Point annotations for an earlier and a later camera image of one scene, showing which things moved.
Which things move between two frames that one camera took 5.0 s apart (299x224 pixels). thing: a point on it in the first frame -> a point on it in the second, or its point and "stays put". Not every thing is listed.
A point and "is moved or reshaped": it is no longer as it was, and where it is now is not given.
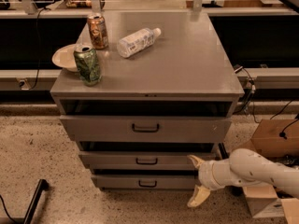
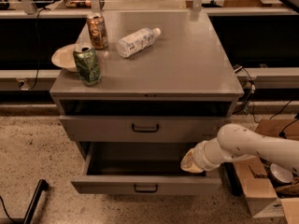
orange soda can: x=96 y=23 stays put
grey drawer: x=143 y=161 is moved or reshaped
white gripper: x=206 y=175 -> x=203 y=157
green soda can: x=87 y=62 stays put
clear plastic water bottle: x=138 y=41 stays put
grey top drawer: x=97 y=129 stays put
